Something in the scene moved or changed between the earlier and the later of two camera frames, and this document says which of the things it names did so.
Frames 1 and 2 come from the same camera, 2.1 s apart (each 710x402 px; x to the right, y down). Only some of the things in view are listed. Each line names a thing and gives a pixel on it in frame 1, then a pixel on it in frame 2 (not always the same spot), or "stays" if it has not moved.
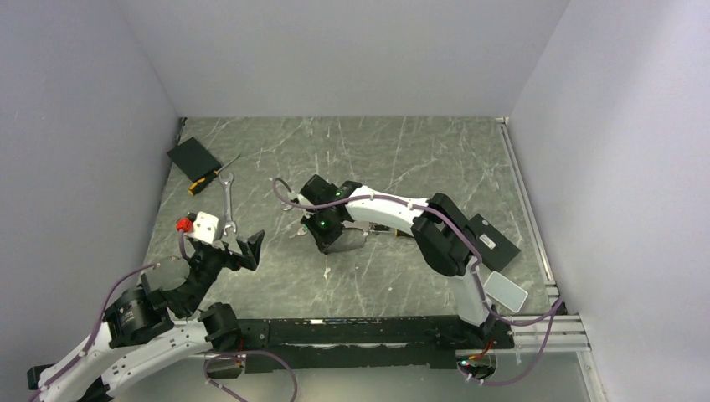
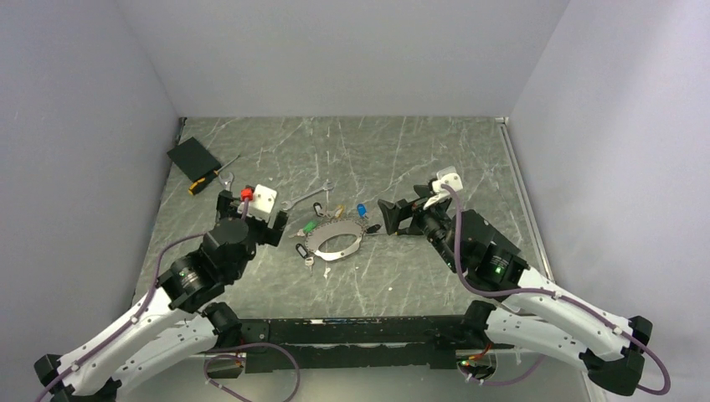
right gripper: [323, 239] -> [393, 213]
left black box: [193, 159] stays
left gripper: [250, 248] -> [270, 234]
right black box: [494, 249] stays
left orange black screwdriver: [198, 183] stays
